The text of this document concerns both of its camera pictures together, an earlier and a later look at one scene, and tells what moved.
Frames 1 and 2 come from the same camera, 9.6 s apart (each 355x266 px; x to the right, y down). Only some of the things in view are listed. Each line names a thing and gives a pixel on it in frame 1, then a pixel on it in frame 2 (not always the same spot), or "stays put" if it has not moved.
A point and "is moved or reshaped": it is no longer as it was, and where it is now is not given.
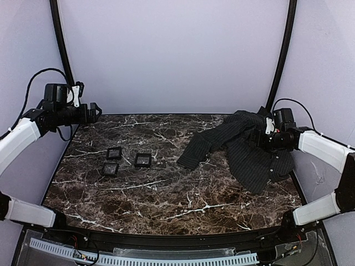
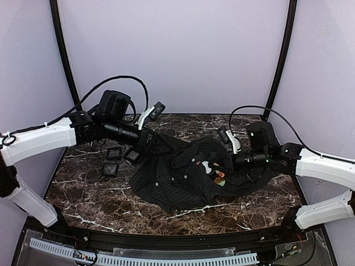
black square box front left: [110, 169] stays put
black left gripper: [89, 113] to [148, 138]
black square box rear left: [113, 153] stays put
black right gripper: [262, 139] to [231, 159]
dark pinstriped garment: [238, 136] is moved or reshaped
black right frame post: [292, 5] stays put
